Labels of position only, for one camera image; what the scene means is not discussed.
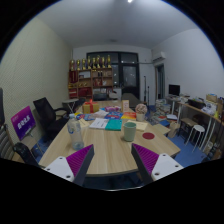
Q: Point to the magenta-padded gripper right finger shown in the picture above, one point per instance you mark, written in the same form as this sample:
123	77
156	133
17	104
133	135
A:
146	158

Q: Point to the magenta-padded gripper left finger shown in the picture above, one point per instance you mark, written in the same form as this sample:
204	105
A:
77	159

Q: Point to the clear plastic water bottle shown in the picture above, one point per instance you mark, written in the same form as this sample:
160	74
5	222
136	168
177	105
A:
75	133

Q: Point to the flat round red coaster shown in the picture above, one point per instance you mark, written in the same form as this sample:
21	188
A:
148	135

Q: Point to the pale green cup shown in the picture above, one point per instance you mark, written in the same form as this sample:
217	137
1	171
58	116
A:
129	132

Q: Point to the small light wooden table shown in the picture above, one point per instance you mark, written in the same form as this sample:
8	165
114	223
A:
161	129

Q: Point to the pale yellow paper pad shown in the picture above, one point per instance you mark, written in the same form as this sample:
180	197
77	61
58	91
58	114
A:
140	125

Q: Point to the small beige notepad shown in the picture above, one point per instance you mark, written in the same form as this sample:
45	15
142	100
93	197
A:
85	123

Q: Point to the white booklet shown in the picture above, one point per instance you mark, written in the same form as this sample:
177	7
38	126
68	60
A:
99	123

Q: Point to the blue red printed booklet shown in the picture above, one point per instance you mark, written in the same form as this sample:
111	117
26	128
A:
88	117

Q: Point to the orange yellow booklet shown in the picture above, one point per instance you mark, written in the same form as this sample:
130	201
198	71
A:
129	116

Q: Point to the teal book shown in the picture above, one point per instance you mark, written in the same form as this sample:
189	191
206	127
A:
114	125

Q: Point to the flower bouquet in white pot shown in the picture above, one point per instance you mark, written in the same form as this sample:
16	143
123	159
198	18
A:
141	110

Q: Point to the black office chair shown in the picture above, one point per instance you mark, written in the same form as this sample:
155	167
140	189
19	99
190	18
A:
48	116

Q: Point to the stacks of books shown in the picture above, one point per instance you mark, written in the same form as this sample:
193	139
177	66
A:
162	108

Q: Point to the yellow gift box red ribbon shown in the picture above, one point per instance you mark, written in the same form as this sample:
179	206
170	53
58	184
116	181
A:
90	107

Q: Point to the black stool with wooden seat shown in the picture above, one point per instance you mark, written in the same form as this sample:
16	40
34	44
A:
187	122

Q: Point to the small standing card box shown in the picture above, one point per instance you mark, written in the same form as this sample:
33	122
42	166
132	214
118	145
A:
125	106

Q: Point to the white round stool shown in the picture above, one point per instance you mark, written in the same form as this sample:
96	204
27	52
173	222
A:
197	130

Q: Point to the small white round table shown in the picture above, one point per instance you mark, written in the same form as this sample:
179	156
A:
70	101

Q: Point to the pink box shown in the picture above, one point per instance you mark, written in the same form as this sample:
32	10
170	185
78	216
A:
112	109

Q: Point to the grey upholstered armchair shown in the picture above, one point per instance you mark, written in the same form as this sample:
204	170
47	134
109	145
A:
130	99

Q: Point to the purple sign board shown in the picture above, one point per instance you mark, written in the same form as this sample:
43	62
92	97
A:
22	122

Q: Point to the black tripod stand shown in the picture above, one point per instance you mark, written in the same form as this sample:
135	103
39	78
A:
145	90

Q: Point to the grey striped chair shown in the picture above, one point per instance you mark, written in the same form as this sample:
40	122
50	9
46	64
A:
6	146

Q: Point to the cluttered wooden side desk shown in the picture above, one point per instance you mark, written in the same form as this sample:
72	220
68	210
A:
203	111

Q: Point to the black computer monitor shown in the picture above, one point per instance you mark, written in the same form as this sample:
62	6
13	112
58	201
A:
174	89

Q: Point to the wooden shelf unit with trophies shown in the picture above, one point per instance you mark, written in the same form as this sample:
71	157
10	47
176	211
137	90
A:
90	80

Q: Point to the black framed window door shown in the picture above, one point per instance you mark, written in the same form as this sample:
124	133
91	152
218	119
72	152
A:
128	75

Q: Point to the white wall air conditioner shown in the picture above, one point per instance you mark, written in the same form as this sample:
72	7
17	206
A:
159	56

